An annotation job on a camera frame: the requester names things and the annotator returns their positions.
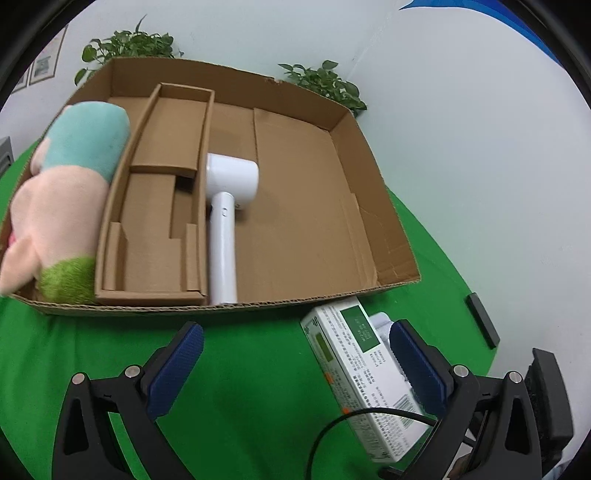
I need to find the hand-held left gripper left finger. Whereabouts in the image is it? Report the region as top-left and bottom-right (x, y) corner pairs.
(52, 322), (205, 480)

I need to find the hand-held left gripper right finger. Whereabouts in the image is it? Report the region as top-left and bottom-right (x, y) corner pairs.
(379, 319), (543, 480)

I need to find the white box with green label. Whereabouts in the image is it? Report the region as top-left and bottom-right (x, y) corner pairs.
(300, 296), (437, 464)

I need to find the white hair dryer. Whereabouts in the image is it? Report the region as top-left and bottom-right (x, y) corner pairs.
(204, 153), (260, 306)

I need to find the cardboard insert tray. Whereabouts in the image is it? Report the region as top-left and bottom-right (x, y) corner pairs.
(95, 83), (216, 306)

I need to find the large cardboard box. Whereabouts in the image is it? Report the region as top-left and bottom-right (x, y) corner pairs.
(0, 58), (422, 317)

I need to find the pink pig plush toy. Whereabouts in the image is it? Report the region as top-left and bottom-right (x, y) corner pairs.
(0, 102), (132, 305)

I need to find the black rectangular bar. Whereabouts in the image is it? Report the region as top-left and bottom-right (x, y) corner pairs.
(465, 292), (501, 350)

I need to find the green tablecloth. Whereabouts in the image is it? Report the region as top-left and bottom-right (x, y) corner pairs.
(0, 138), (502, 480)

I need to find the stack of grey plastic stools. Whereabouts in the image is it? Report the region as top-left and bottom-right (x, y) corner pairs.
(0, 136), (14, 177)

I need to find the small potted green plant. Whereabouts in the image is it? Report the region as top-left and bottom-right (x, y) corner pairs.
(278, 60), (368, 119)

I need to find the bushy potted green plant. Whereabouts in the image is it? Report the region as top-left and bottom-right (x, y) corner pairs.
(75, 15), (184, 87)

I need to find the black cable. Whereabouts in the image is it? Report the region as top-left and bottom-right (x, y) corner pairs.
(305, 408), (438, 480)

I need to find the wall of framed documents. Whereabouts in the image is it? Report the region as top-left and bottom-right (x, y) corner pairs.
(9, 23), (69, 95)

